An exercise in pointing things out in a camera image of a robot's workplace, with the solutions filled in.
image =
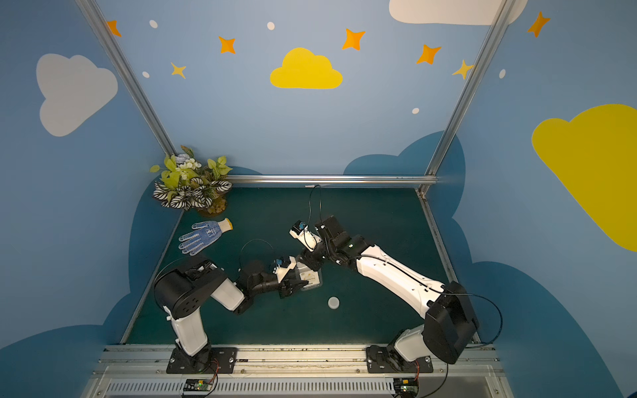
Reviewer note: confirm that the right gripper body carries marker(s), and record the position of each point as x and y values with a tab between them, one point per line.
310	256

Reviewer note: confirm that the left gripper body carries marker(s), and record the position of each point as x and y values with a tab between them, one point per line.
286	286

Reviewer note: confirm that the square clear plastic bottle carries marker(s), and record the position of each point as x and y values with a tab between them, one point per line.
312	278

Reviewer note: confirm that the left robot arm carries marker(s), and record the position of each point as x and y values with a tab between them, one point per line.
182	291

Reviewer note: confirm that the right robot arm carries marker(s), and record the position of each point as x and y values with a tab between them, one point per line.
449	319

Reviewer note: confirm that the white bottle cap right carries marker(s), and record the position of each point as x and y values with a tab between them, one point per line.
333	303

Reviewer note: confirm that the blue dotted work glove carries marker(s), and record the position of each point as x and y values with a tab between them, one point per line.
202	235

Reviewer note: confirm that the left controller board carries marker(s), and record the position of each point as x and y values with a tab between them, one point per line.
198	386

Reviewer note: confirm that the controller board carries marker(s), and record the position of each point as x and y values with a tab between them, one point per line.
405	388
198	386

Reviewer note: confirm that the artificial potted plant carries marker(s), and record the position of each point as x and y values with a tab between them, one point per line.
185	183

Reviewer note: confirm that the right controller board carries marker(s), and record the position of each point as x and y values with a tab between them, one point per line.
405	388

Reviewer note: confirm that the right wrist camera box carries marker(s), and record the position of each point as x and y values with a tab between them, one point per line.
302	233

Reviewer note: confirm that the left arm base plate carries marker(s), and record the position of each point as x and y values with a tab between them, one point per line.
209	360

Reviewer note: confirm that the aluminium back frame bar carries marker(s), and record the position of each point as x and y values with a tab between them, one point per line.
258	180

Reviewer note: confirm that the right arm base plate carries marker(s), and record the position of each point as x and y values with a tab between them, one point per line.
381	359

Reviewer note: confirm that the right aluminium frame post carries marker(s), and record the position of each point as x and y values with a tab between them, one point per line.
481	65

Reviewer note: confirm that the aluminium frame post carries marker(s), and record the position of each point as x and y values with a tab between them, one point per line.
96	20
481	65

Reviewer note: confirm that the aluminium front rail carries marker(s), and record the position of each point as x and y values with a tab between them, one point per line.
291	371

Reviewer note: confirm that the left aluminium frame post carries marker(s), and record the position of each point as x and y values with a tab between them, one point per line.
96	20

